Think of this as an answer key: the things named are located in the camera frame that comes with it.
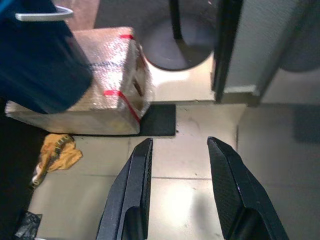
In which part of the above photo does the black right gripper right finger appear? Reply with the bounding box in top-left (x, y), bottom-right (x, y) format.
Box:
top-left (207, 136), bottom-right (290, 240)

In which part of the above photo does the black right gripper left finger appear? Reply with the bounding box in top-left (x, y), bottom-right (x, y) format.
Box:
top-left (96, 137), bottom-right (154, 240)

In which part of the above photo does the black floor mat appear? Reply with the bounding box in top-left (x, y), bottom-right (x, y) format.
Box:
top-left (72, 103), bottom-right (177, 137)

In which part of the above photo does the yellow crumpled cloth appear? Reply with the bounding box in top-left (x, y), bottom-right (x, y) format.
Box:
top-left (31, 133), bottom-right (83, 186)

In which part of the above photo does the black plastic bag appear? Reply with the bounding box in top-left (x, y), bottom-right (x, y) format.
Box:
top-left (14, 211), bottom-right (43, 239)

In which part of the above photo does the bubble wrapped box red tape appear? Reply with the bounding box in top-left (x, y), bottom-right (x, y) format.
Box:
top-left (5, 26), bottom-right (154, 136)

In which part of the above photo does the black standing fan white base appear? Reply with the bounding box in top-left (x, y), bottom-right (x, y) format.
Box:
top-left (138, 0), bottom-right (218, 72)

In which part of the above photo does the black framed sliding door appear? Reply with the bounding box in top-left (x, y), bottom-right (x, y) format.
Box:
top-left (211, 0), bottom-right (320, 108)

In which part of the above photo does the dark blue container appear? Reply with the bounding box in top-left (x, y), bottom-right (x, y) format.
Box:
top-left (0, 0), bottom-right (95, 115)

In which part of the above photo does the silver metal handle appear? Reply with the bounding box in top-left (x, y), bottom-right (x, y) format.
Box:
top-left (15, 6), bottom-right (74, 22)

